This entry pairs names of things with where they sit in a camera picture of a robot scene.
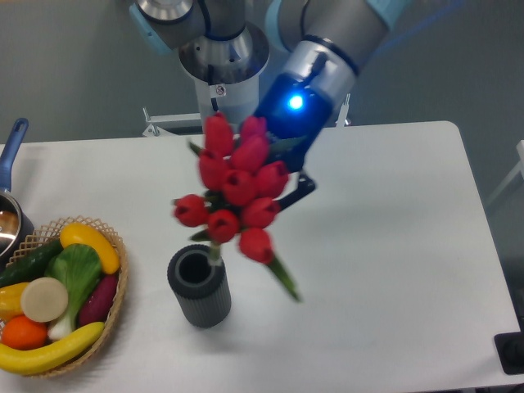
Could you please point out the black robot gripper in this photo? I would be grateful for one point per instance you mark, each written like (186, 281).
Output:
(294, 110)

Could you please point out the red tulip bouquet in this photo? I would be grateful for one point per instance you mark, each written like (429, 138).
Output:
(243, 185)

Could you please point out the grey ribbed vase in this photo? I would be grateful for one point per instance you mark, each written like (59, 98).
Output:
(201, 289)

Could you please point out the green bok choy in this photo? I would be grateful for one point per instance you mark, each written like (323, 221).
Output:
(78, 268)

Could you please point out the purple sweet potato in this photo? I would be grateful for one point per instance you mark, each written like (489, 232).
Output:
(98, 305)

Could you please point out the black device at edge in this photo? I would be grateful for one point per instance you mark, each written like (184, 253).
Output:
(509, 347)

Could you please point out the woven wicker basket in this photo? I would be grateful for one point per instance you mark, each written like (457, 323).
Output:
(51, 231)

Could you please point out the beige round disc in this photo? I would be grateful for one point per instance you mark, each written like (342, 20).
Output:
(44, 300)

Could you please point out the green cucumber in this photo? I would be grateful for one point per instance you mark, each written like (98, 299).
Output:
(31, 266)

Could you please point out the yellow pepper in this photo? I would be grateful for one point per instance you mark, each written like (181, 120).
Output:
(10, 301)

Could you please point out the orange fruit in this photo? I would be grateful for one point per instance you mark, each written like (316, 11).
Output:
(22, 333)

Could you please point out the yellow banana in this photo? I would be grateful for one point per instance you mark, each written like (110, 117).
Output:
(46, 358)

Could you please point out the white frame at right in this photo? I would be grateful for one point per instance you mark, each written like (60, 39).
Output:
(512, 180)

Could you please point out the blue handled saucepan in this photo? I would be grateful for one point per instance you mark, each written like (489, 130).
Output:
(15, 225)

